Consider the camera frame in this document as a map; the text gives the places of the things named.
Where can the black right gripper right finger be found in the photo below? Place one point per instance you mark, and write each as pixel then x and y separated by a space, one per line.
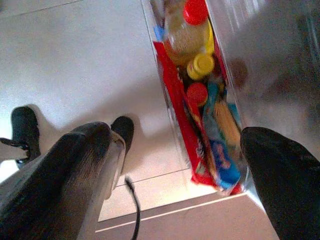
pixel 290 190

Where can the small red cap bottle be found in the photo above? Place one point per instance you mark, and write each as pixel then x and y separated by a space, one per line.
pixel 197 93

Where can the silver right robot leg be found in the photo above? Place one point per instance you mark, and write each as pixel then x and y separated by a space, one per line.
pixel 122 130

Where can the silver left robot leg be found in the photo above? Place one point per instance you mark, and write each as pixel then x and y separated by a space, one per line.
pixel 25 127

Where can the red cap oil bottle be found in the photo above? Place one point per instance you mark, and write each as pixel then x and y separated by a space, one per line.
pixel 187 35

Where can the red food package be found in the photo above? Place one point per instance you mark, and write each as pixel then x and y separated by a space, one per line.
pixel 175 100

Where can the silver robot leg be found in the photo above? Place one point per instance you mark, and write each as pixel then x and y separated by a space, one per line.
pixel 122 130
pixel 25 127

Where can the blue spaghetti pack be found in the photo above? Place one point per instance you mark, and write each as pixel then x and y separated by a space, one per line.
pixel 222 150

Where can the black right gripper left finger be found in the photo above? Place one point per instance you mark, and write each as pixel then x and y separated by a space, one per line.
pixel 55 190

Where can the yellow lid jar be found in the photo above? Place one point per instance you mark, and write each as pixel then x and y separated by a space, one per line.
pixel 200 66

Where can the clear fridge door bin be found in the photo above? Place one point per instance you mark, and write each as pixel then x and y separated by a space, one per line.
pixel 172 117

